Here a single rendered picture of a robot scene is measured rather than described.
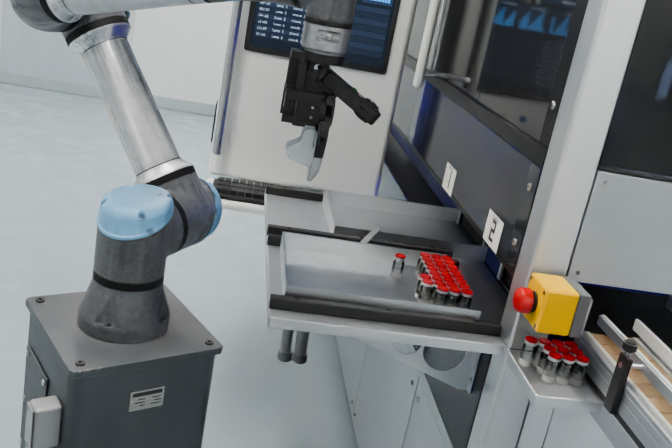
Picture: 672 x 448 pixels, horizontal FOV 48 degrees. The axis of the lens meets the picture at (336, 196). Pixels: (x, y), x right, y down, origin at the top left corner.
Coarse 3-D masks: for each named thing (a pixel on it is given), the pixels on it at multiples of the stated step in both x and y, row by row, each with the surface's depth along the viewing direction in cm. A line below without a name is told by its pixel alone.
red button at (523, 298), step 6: (522, 288) 116; (528, 288) 116; (516, 294) 116; (522, 294) 115; (528, 294) 115; (516, 300) 116; (522, 300) 115; (528, 300) 115; (516, 306) 116; (522, 306) 115; (528, 306) 115; (522, 312) 116; (528, 312) 116
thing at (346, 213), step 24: (336, 192) 184; (336, 216) 176; (360, 216) 179; (384, 216) 183; (408, 216) 186; (432, 216) 188; (456, 216) 189; (408, 240) 162; (432, 240) 162; (456, 240) 175
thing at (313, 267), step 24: (288, 240) 150; (312, 240) 151; (336, 240) 151; (288, 264) 143; (312, 264) 145; (336, 264) 147; (360, 264) 150; (384, 264) 152; (408, 264) 154; (288, 288) 125; (312, 288) 126; (336, 288) 136; (360, 288) 138; (384, 288) 140; (408, 288) 142; (432, 312) 129; (456, 312) 130; (480, 312) 130
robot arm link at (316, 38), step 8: (304, 24) 118; (312, 24) 116; (304, 32) 118; (312, 32) 116; (320, 32) 116; (328, 32) 116; (336, 32) 116; (344, 32) 117; (304, 40) 118; (312, 40) 116; (320, 40) 116; (328, 40) 116; (336, 40) 116; (344, 40) 117; (304, 48) 119; (312, 48) 117; (320, 48) 116; (328, 48) 116; (336, 48) 117; (344, 48) 118; (336, 56) 118
